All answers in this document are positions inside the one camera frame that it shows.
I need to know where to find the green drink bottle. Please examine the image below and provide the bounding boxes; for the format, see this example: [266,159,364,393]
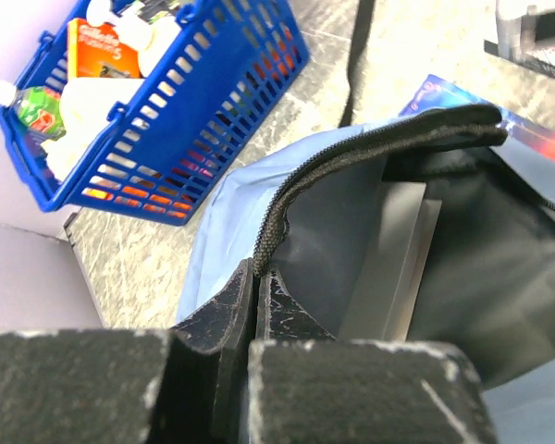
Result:
[0,80,66,140]

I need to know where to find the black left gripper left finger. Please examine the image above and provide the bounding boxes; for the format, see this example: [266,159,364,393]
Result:
[0,260,254,443]

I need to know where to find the Jane Eyre paperback book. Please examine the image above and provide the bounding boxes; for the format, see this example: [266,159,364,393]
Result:
[397,73,555,170]

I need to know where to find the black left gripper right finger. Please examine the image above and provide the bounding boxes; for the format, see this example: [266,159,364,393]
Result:
[248,268,497,443]

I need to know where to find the orange snack box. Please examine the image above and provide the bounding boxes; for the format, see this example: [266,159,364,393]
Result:
[67,18,141,80]

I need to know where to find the black backpack strap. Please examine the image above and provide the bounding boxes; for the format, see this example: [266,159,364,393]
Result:
[337,0,378,129]

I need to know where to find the blue student backpack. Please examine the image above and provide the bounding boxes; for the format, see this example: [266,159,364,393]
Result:
[173,104,555,444]

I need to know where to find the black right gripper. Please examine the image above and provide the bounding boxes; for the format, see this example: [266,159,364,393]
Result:
[484,0,555,80]

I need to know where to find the blue plastic shopping basket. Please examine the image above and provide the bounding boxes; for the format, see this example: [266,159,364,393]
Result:
[0,1,309,226]

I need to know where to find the cream pump bottle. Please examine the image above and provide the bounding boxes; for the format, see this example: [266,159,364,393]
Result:
[86,0,181,77]

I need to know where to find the white notebook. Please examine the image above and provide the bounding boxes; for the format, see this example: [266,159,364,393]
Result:
[338,182,441,341]

